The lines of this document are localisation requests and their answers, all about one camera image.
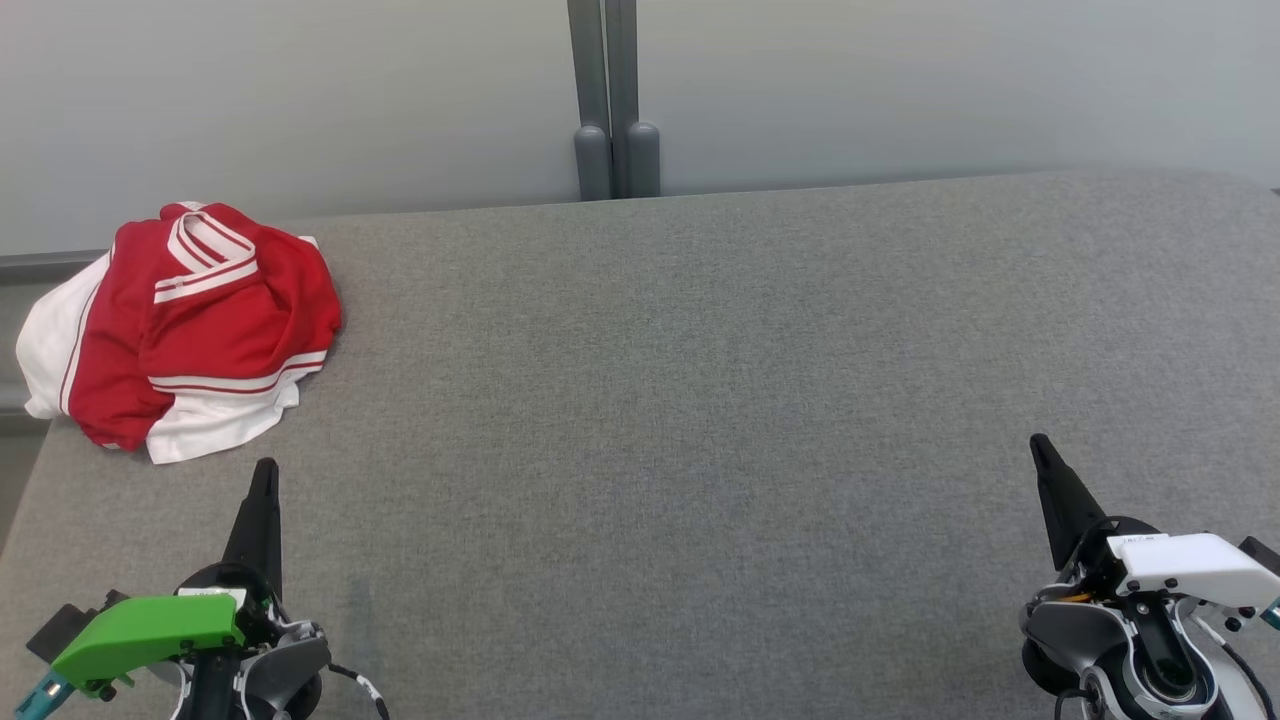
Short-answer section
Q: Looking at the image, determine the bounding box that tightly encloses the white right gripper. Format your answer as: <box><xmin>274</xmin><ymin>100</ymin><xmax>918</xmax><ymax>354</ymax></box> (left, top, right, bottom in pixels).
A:
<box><xmin>1029</xmin><ymin>433</ymin><xmax>1280</xmax><ymax>613</ymax></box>

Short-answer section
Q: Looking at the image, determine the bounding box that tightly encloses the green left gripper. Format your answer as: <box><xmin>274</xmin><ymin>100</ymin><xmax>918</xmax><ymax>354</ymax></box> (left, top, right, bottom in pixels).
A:
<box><xmin>50</xmin><ymin>458</ymin><xmax>286</xmax><ymax>698</ymax></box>

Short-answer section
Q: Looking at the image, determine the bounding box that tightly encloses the red white sleeveless jersey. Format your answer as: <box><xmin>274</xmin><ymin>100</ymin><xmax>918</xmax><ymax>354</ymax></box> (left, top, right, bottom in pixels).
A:
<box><xmin>105</xmin><ymin>202</ymin><xmax>343</xmax><ymax>466</ymax></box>

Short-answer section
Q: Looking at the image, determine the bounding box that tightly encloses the black white left arm cable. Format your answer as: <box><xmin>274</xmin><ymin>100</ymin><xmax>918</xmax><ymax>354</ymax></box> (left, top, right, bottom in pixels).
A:
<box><xmin>327</xmin><ymin>663</ymin><xmax>392</xmax><ymax>720</ymax></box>

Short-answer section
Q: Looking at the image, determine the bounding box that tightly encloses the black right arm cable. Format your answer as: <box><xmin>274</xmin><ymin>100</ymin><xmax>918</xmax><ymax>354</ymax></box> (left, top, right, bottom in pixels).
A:
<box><xmin>1215</xmin><ymin>640</ymin><xmax>1278</xmax><ymax>720</ymax></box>

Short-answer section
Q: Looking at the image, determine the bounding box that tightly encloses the teal left camera plug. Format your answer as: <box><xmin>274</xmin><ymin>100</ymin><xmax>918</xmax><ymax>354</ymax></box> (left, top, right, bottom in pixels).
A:
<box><xmin>14</xmin><ymin>672</ymin><xmax>73</xmax><ymax>720</ymax></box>

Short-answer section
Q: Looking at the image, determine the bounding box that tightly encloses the grey partition base rail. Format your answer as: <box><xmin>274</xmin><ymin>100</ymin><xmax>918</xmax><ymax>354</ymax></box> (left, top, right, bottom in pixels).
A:
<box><xmin>0</xmin><ymin>249</ymin><xmax>114</xmax><ymax>285</ymax></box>

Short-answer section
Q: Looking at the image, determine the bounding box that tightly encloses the grey partition post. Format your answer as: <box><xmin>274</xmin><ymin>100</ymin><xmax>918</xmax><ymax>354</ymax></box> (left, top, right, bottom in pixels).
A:
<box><xmin>606</xmin><ymin>0</ymin><xmax>662</xmax><ymax>199</ymax></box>
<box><xmin>567</xmin><ymin>0</ymin><xmax>614</xmax><ymax>202</ymax></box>

